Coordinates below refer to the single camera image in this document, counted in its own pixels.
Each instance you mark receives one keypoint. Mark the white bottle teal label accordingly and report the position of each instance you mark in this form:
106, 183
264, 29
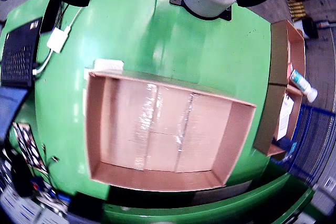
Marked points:
302, 83

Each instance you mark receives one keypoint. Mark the open brown cardboard box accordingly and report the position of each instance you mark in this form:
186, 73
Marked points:
267, 119
278, 51

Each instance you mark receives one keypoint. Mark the large flat cardboard tray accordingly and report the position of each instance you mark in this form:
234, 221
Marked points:
157, 129

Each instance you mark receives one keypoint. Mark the black box device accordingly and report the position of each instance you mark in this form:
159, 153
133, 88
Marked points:
85, 208

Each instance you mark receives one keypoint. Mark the yellow black striped barrier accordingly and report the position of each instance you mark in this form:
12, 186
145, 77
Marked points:
296, 10

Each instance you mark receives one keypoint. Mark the black laptop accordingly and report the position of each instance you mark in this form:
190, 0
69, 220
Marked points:
19, 56

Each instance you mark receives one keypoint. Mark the orange red carton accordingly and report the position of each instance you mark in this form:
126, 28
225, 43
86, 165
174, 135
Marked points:
290, 70

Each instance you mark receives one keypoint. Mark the large white carton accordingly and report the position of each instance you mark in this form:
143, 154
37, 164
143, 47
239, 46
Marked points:
284, 119

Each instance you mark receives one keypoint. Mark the black white printed sheet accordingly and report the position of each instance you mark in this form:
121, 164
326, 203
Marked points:
30, 148

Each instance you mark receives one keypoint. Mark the black rounded device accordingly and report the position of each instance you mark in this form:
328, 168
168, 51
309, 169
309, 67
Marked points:
22, 176

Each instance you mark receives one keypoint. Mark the green metal cabinet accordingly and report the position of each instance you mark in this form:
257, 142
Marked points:
210, 208

